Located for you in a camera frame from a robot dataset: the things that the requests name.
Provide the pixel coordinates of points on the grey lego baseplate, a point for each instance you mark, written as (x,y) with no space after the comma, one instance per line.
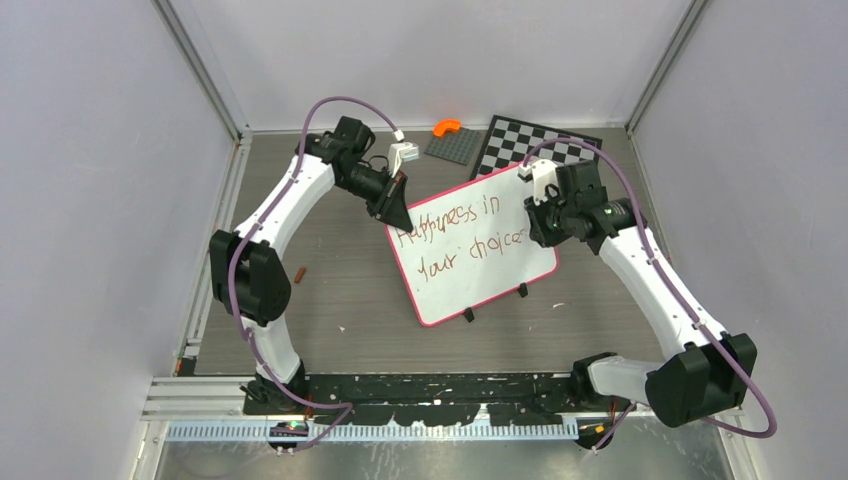
(456,147)

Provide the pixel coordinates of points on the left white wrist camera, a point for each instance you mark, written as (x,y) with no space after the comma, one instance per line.
(401,151)

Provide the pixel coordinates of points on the white slotted cable duct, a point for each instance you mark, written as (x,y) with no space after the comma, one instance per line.
(300,431)

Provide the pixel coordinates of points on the pink framed whiteboard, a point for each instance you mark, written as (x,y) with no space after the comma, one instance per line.
(470,245)

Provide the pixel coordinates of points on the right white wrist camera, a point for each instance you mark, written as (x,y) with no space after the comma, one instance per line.
(543,175)

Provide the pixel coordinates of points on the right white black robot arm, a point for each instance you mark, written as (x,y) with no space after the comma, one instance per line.
(701,372)

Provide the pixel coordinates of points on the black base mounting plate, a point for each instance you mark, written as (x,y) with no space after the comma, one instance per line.
(509,399)

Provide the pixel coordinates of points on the orange curved plastic piece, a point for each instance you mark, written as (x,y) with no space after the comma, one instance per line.
(446,126)

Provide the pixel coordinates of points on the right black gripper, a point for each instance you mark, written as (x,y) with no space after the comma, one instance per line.
(539,231)

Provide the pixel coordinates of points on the black white checkerboard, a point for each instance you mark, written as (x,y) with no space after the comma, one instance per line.
(508,140)

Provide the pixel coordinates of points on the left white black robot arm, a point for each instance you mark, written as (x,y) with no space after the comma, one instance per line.
(247,274)

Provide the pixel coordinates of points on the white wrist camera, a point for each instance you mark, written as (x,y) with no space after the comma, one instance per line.
(543,175)
(401,151)

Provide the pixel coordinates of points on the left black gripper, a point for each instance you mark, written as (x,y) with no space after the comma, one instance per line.
(397,211)

